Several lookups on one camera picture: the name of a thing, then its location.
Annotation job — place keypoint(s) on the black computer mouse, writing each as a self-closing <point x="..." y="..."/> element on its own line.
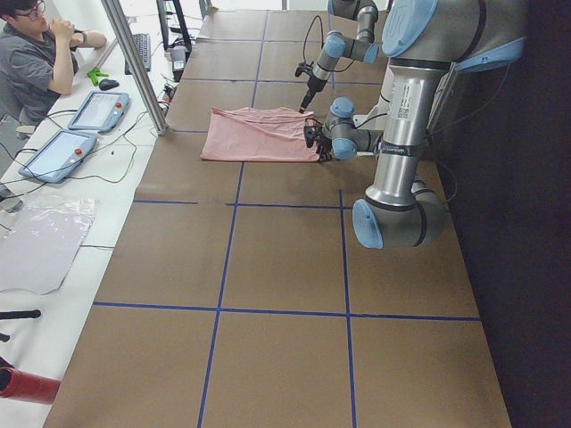
<point x="108" y="84"/>

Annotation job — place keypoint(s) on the blue teach pendant near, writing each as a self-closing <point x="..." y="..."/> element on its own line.
<point x="59" y="156"/>

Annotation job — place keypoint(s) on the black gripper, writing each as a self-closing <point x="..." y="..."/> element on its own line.
<point x="311" y="88"/>
<point x="322" y="144"/>

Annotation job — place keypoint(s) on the aluminium frame post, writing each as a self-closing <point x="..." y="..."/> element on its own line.
<point x="124" y="36"/>

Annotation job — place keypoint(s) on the clear plastic bag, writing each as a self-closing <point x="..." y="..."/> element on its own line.
<point x="37" y="252"/>

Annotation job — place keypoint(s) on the green handled tool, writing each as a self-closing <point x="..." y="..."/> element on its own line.
<point x="95" y="74"/>

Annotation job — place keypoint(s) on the seated person grey shirt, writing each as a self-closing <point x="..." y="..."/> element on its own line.
<point x="37" y="56"/>

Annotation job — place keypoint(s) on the blue teach pendant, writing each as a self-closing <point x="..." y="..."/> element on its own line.
<point x="101" y="111"/>
<point x="59" y="156"/>

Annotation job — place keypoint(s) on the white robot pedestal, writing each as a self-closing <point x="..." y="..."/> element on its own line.
<point x="368" y="128"/>

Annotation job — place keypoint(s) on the red cylinder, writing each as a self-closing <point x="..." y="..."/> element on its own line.
<point x="28" y="387"/>

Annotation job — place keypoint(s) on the black keyboard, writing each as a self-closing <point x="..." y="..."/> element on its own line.
<point x="142" y="43"/>

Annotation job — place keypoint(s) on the pink printed t-shirt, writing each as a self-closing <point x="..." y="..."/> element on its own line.
<point x="248" y="134"/>

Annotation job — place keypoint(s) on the blue teach pendant far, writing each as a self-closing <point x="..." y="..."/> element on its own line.
<point x="101" y="111"/>

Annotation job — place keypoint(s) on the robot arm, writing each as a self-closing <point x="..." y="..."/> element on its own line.
<point x="339" y="52"/>
<point x="422" y="41"/>

